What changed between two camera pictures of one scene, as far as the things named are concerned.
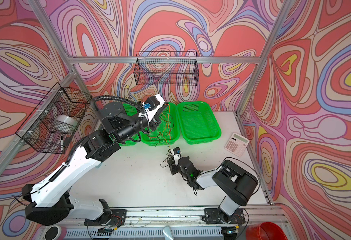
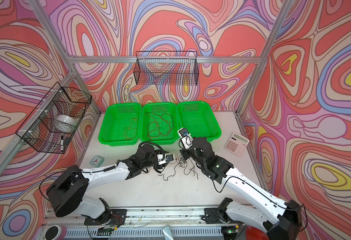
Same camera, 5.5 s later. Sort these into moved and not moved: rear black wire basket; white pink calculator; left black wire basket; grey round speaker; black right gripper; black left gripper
Moved: black right gripper; black left gripper
Not moved: white pink calculator; rear black wire basket; left black wire basket; grey round speaker
